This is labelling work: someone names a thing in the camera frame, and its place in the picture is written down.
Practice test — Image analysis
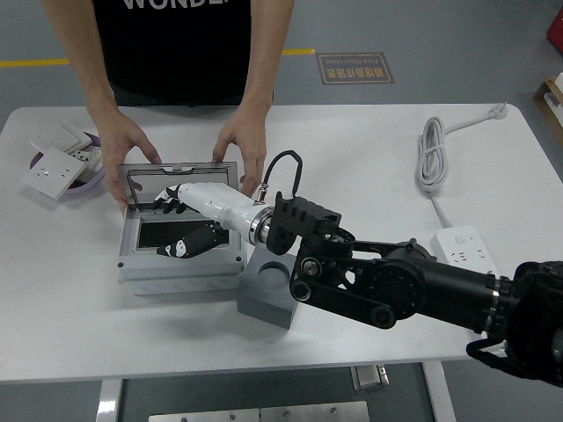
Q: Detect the person's right hand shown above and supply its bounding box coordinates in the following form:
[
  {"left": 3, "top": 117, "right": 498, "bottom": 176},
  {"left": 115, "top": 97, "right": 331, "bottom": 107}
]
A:
[{"left": 97, "top": 112, "right": 163, "bottom": 216}]

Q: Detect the person's left hand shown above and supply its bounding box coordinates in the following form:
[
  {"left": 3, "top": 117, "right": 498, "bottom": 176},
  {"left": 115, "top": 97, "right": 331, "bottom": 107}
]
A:
[{"left": 211, "top": 113, "right": 269, "bottom": 198}]

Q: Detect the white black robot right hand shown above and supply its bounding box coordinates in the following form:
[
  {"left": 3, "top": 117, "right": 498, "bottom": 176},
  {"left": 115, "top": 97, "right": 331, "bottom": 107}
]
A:
[{"left": 149, "top": 180, "right": 266, "bottom": 260}]

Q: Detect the grey electrical box with lid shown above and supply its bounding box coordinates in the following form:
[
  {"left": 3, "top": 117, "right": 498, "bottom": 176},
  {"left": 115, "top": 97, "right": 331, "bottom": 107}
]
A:
[{"left": 116, "top": 161, "right": 245, "bottom": 296}]

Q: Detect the grey cube with round hole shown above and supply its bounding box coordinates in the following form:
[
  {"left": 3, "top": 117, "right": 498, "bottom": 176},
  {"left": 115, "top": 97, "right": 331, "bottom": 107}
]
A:
[{"left": 236, "top": 245, "right": 300, "bottom": 331}]

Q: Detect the cardboard box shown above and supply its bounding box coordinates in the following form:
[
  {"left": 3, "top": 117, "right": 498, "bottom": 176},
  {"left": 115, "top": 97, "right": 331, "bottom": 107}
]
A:
[{"left": 530, "top": 76, "right": 563, "bottom": 149}]

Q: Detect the red box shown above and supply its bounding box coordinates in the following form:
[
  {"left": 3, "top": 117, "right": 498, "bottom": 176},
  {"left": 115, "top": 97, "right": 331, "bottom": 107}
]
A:
[{"left": 545, "top": 8, "right": 563, "bottom": 49}]

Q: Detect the white socket plate with print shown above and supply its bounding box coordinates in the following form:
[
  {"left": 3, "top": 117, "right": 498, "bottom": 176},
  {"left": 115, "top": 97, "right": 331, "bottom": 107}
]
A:
[{"left": 65, "top": 147, "right": 105, "bottom": 184}]

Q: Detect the purple oval tray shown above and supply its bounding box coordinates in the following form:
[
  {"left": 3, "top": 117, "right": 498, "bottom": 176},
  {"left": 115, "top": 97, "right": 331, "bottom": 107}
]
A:
[{"left": 28, "top": 131, "right": 106, "bottom": 201}]

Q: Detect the person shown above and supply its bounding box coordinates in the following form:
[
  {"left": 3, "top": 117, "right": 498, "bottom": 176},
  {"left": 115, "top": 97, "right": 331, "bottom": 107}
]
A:
[{"left": 91, "top": 0, "right": 274, "bottom": 109}]

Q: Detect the white table leg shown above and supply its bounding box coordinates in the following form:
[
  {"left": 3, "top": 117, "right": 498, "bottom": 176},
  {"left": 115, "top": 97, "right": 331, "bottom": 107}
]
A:
[
  {"left": 420, "top": 360, "right": 457, "bottom": 422},
  {"left": 95, "top": 378, "right": 124, "bottom": 422}
]

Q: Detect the white power strip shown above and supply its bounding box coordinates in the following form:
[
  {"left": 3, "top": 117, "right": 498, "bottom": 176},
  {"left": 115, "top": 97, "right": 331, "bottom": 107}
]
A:
[{"left": 429, "top": 225, "right": 502, "bottom": 280}]

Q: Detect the white wall switch plate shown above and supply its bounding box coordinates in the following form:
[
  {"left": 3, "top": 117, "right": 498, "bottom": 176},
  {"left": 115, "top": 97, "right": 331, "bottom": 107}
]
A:
[{"left": 29, "top": 119, "right": 94, "bottom": 153}]

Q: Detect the white five-hole wall socket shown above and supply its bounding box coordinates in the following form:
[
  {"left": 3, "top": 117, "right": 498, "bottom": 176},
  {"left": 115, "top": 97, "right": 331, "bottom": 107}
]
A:
[{"left": 22, "top": 147, "right": 87, "bottom": 201}]

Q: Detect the white power cord with plug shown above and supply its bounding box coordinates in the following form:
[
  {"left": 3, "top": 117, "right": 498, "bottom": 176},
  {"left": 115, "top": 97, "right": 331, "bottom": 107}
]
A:
[{"left": 413, "top": 101, "right": 511, "bottom": 229}]

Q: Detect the grey metal base plate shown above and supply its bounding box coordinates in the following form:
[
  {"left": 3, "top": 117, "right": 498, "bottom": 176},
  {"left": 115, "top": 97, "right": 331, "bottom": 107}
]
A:
[{"left": 148, "top": 400, "right": 370, "bottom": 422}]

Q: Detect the grey metal table bracket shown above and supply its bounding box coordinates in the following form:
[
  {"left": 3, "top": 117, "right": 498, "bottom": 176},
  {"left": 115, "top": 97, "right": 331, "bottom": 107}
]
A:
[{"left": 350, "top": 364, "right": 391, "bottom": 392}]

